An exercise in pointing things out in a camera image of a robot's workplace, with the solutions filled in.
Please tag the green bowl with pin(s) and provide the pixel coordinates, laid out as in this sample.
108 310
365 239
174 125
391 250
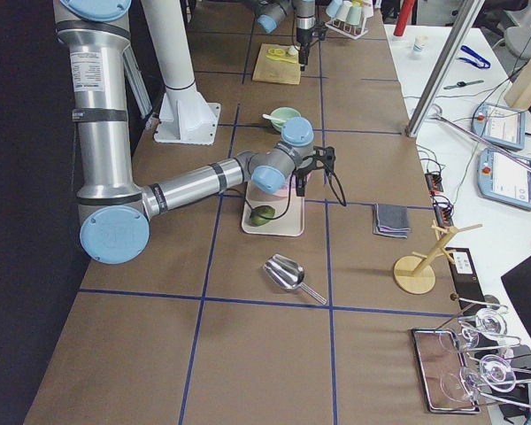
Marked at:
282 114

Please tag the red cylinder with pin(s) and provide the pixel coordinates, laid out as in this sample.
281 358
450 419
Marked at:
404 15

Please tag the pink bowl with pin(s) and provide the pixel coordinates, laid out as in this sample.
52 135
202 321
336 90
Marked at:
286 187

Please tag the wooden cutting board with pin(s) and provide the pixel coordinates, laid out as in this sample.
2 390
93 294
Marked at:
267 70

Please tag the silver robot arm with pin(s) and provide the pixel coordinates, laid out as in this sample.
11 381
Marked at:
115 212
270 14

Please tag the beige tray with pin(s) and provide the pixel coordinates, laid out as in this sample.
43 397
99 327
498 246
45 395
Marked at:
290 224

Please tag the folded grey cloth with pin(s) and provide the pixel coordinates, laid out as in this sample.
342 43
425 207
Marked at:
391 221

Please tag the smart watch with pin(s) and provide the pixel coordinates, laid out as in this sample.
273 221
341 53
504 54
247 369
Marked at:
462 84

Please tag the metal rod tool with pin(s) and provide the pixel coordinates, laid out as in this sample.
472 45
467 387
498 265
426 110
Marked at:
438 116

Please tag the white plastic spoon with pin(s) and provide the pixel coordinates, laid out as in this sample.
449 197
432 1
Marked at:
272 118

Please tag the yellow plastic knife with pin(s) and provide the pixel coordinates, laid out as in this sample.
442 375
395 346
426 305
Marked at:
279 54

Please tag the paper cup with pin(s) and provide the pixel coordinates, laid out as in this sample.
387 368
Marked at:
419 45

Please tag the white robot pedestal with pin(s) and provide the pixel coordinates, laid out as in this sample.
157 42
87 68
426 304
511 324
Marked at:
185 116

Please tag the aluminium frame post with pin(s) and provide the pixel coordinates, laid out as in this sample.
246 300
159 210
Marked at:
467 14

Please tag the glass holder rack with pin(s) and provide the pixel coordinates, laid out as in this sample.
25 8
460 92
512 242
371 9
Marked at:
483 335

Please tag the green lime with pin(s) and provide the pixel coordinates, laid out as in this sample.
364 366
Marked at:
261 215

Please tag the metal tray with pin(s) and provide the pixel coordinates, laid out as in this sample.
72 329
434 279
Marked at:
437 360

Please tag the far teach pendant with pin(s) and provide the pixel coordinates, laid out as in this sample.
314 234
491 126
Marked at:
501 125

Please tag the wooden mug tree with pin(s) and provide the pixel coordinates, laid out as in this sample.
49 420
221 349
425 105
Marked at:
414 274

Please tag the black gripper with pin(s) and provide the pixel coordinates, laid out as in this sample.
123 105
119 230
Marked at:
300 176
302 34

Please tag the cup rack with cups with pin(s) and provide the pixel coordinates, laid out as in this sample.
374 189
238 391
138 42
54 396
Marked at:
349 18

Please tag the near teach pendant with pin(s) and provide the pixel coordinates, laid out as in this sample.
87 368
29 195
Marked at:
503 180

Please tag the teach pendant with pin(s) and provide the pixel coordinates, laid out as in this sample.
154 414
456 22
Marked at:
501 125
503 180

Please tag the steel ice scoop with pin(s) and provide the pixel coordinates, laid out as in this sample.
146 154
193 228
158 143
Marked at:
289 275

